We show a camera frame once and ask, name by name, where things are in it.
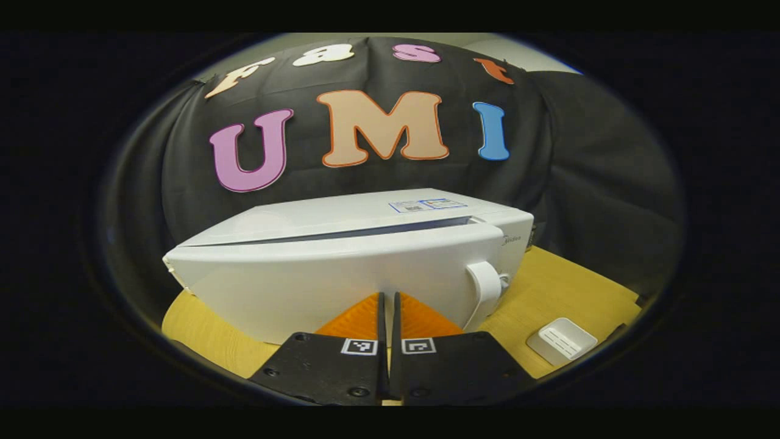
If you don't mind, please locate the white rectangular tray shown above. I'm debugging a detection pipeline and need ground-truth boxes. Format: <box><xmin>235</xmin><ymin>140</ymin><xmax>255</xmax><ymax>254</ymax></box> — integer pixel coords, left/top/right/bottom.
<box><xmin>526</xmin><ymin>317</ymin><xmax>598</xmax><ymax>367</ymax></box>

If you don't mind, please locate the black backdrop cloth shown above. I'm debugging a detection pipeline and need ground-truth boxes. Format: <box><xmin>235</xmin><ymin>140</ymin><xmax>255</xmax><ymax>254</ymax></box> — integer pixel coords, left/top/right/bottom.
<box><xmin>101</xmin><ymin>37</ymin><xmax>683</xmax><ymax>330</ymax></box>

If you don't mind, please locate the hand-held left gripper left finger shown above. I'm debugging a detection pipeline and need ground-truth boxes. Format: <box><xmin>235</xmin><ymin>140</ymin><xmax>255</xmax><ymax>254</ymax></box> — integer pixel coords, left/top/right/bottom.
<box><xmin>249</xmin><ymin>291</ymin><xmax>389</xmax><ymax>406</ymax></box>

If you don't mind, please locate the white microwave oven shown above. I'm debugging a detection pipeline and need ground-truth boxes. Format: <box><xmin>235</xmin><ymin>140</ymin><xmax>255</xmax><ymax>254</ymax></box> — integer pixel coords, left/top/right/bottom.
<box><xmin>163</xmin><ymin>188</ymin><xmax>535</xmax><ymax>346</ymax></box>

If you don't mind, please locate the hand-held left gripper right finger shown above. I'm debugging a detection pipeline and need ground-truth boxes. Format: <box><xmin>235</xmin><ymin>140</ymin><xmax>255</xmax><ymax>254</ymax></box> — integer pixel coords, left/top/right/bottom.
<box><xmin>390</xmin><ymin>291</ymin><xmax>537</xmax><ymax>404</ymax></box>

